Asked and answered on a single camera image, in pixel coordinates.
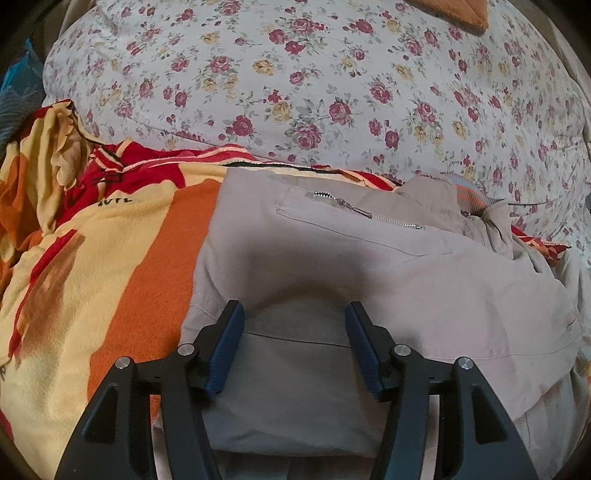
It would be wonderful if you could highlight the beige zip jacket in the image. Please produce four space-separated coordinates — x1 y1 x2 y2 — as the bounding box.
154 168 591 480

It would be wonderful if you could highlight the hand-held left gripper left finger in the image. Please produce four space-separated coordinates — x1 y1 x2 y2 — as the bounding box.
54 300 245 480

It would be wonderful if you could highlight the floral rose print quilt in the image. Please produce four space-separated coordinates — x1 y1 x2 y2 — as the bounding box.
41 0 591 261

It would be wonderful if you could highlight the orange red yellow blanket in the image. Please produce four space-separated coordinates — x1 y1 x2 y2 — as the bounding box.
0 99 570 480

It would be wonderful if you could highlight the orange patterned cloth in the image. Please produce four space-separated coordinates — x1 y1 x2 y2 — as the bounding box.
409 0 490 33

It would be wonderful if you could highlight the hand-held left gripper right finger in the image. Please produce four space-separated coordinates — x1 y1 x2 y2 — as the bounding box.
345 301 539 480

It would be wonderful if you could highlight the blue grey cloth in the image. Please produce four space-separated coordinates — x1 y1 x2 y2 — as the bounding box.
0 37 47 146

